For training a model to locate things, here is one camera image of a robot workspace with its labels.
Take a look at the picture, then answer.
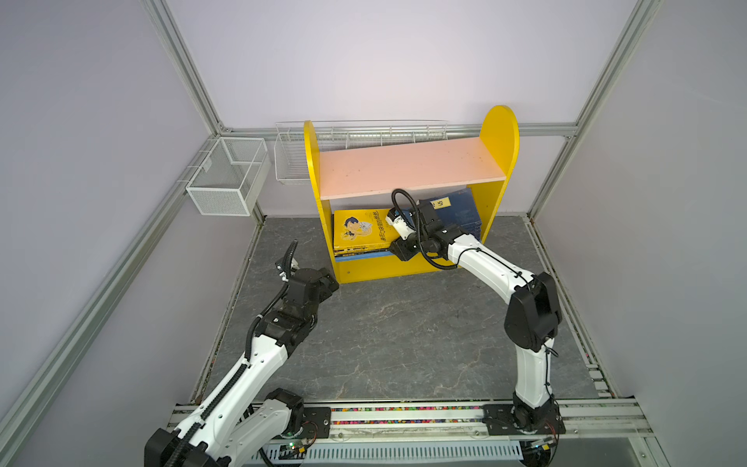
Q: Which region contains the white wire rack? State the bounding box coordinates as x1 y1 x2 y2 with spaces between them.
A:
274 120 447 185

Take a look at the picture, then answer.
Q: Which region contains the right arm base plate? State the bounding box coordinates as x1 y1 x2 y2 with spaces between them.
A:
482 401 566 436

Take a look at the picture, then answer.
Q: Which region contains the yellow bookshelf with coloured shelves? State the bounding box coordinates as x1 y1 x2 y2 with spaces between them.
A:
302 104 521 285

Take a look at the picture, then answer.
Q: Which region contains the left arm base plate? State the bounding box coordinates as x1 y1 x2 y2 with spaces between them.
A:
275 406 332 440

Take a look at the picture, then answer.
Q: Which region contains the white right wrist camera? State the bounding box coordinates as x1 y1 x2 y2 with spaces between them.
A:
386 211 416 241

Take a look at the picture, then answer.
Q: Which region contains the yellow cartoon book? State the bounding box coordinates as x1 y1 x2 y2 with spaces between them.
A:
333 209 399 252

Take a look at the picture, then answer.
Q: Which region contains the aluminium frame rail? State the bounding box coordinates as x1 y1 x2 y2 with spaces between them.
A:
1 1 253 466

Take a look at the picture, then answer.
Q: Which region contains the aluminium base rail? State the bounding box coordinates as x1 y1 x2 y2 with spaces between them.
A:
165 399 667 466

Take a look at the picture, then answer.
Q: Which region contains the blue book yellow label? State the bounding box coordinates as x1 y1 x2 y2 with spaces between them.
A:
429 188 482 237

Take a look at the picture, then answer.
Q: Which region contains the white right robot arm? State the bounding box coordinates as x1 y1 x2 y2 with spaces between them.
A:
386 202 562 431

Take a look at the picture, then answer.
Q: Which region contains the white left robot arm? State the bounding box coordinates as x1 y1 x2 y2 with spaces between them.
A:
144 267 340 466

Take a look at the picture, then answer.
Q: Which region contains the white mesh basket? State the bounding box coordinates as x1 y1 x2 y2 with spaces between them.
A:
187 137 272 217

